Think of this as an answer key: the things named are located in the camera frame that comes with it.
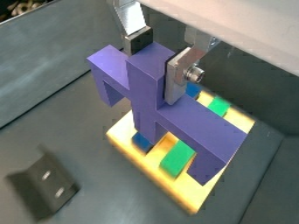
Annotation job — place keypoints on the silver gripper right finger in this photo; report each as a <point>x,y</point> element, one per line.
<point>180,66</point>

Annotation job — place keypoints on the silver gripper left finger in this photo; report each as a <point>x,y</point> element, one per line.
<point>136,33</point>

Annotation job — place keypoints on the purple cross-shaped block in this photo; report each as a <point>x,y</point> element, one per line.
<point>134,77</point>

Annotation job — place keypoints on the green rectangular bar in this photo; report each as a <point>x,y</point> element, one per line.
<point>181,153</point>

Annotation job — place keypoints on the black angle bracket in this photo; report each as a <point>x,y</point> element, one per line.
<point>44,186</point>

